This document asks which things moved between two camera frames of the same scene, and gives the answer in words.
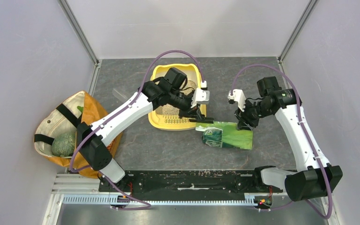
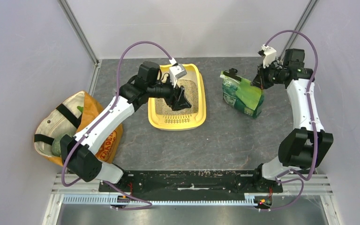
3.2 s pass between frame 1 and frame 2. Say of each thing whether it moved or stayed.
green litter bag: moved
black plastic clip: moved
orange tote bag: stayed
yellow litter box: stayed
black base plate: stayed
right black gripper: moved
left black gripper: moved
